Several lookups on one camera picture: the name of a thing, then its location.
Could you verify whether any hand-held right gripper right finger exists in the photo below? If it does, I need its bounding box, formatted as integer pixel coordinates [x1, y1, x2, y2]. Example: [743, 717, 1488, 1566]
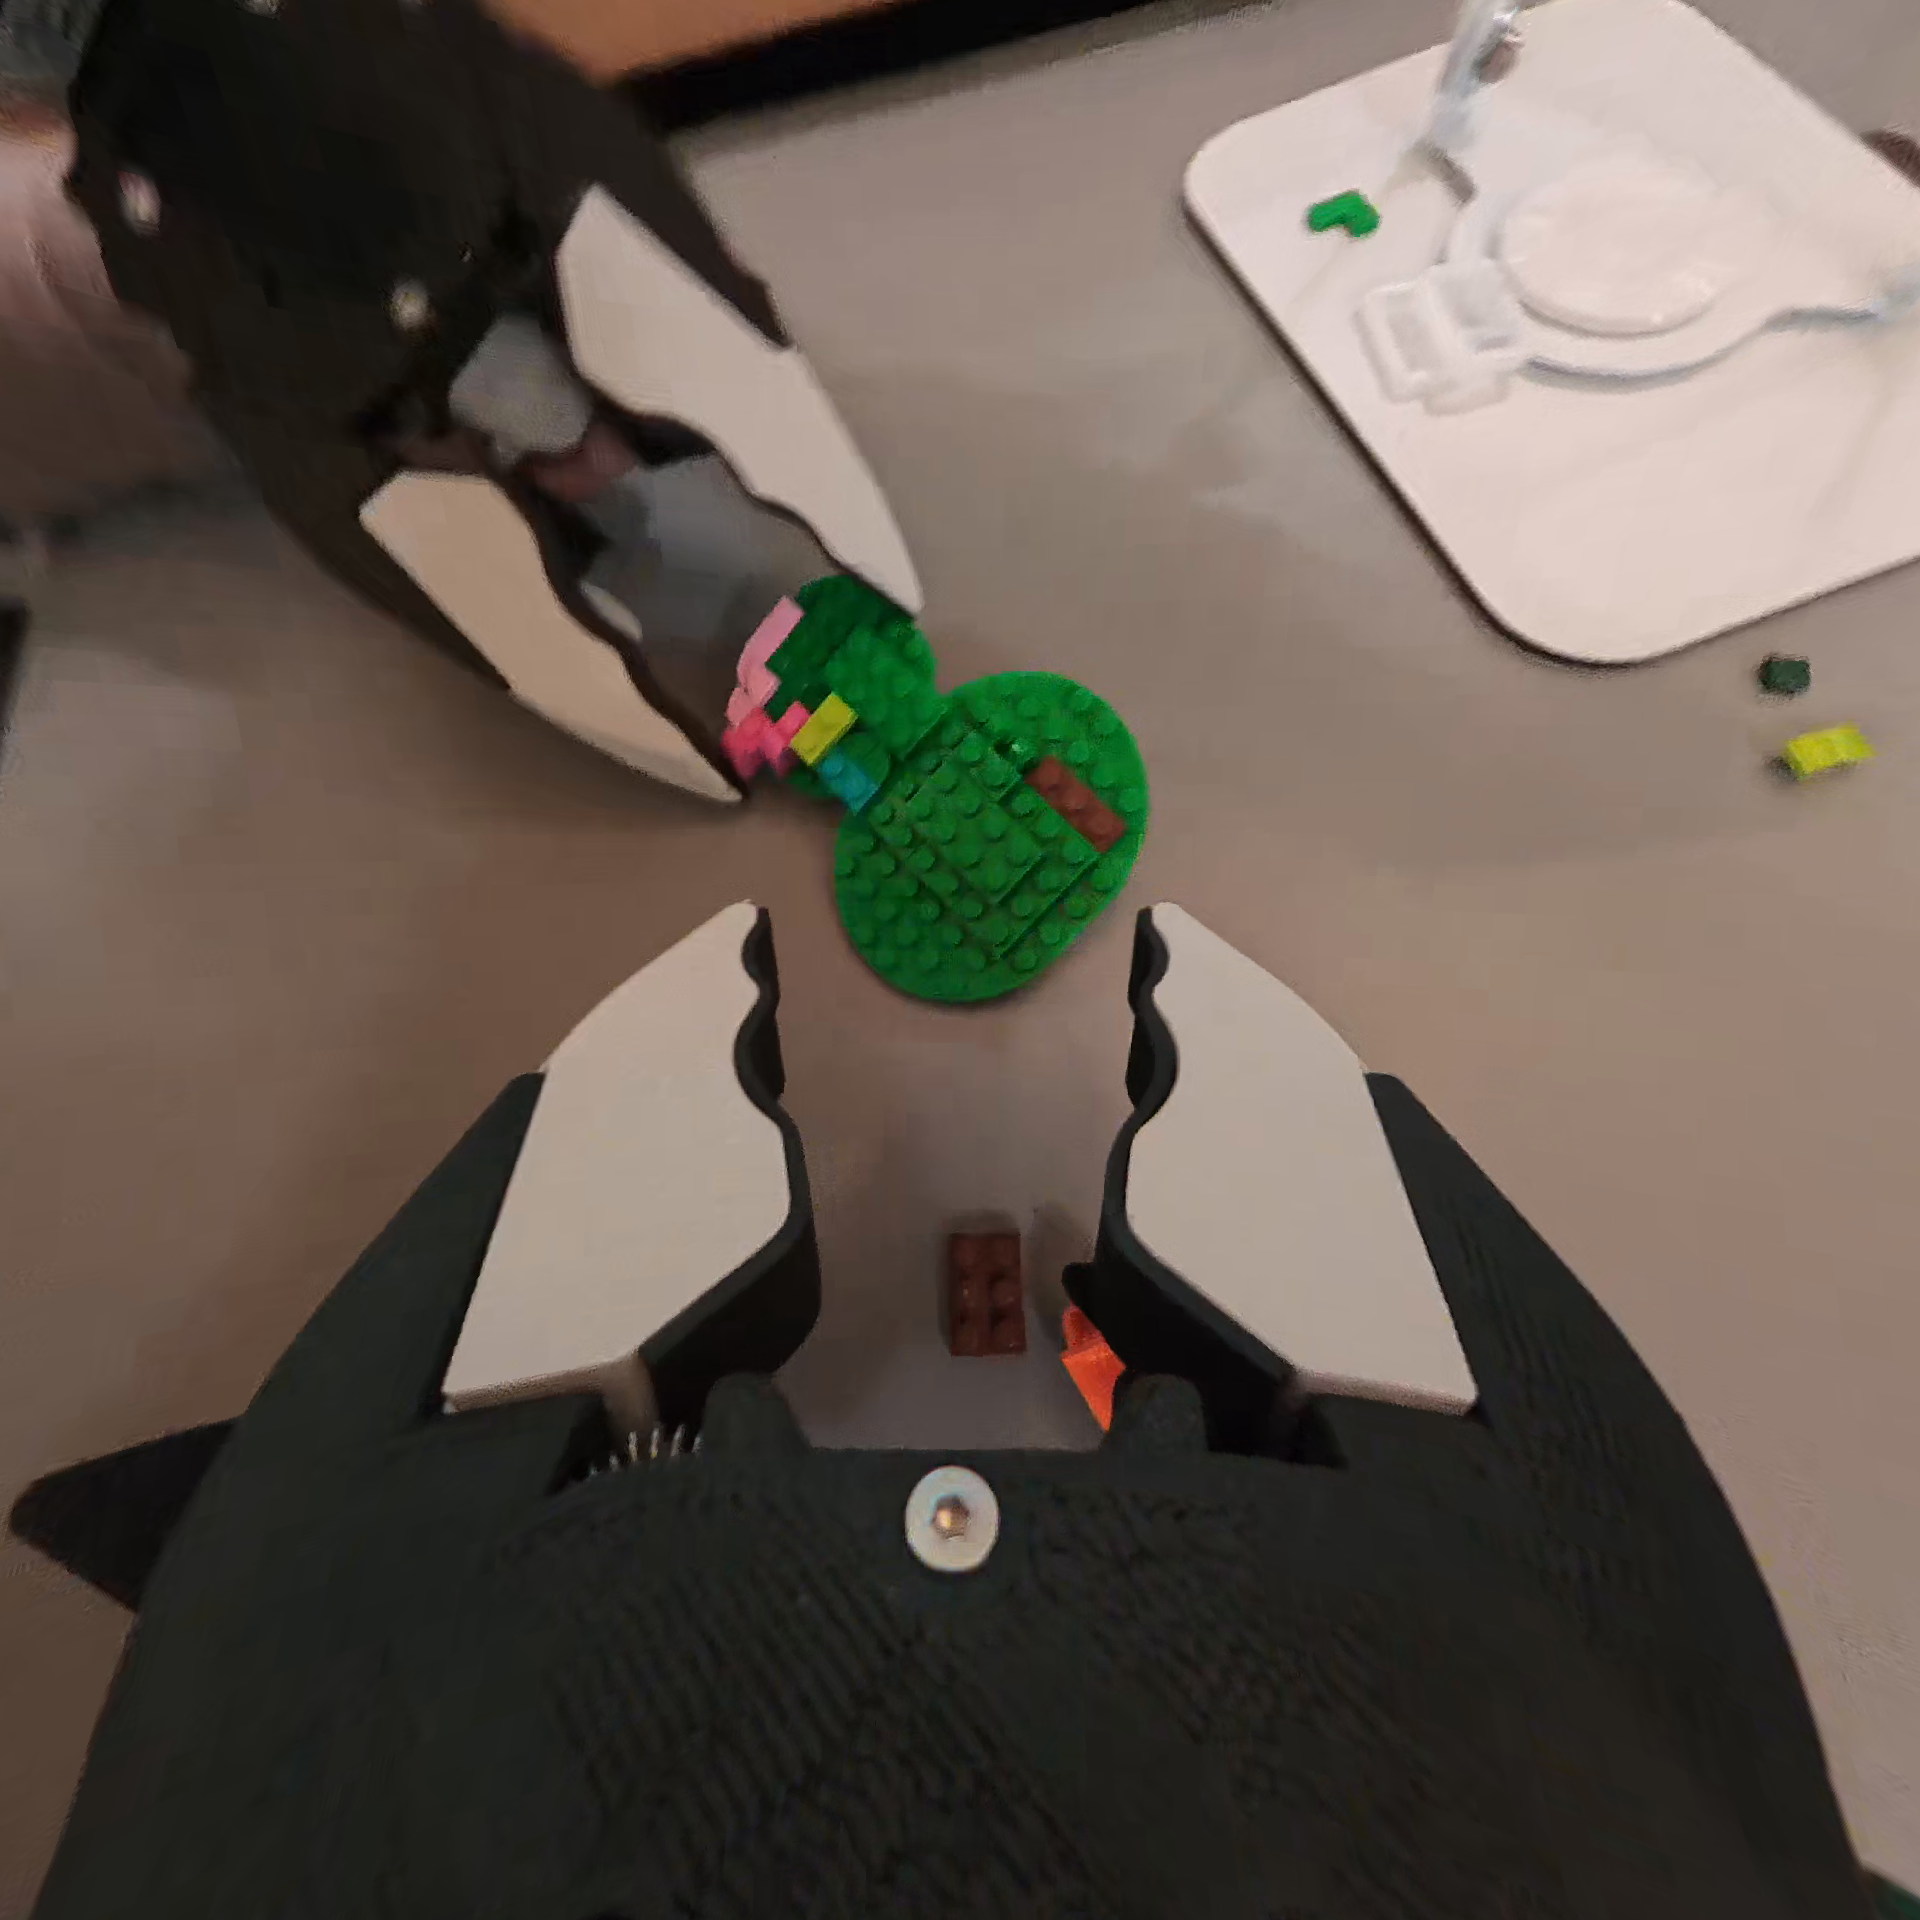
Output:
[1064, 902, 1481, 1419]

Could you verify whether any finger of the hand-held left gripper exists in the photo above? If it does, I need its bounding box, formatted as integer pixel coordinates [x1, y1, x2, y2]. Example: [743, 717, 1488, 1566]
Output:
[357, 470, 748, 807]
[556, 183, 927, 617]

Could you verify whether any green lego build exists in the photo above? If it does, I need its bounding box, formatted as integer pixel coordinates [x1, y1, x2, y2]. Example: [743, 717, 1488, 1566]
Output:
[721, 574, 1153, 1011]

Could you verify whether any orange lego brick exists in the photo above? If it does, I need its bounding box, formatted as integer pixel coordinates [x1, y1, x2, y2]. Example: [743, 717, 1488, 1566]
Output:
[1056, 1302, 1130, 1430]

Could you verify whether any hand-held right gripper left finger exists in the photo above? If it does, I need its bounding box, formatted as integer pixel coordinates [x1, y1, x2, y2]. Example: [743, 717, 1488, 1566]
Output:
[439, 900, 825, 1419]

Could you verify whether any clear plastic stand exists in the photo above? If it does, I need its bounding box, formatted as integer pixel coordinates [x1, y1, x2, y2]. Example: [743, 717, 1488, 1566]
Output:
[1356, 0, 1920, 415]

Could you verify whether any brown lego brick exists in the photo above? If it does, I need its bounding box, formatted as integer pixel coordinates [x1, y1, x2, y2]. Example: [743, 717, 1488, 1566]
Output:
[945, 1227, 1033, 1357]

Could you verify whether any white square tray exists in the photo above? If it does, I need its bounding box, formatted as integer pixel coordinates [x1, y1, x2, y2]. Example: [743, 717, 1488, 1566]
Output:
[1183, 0, 1920, 664]

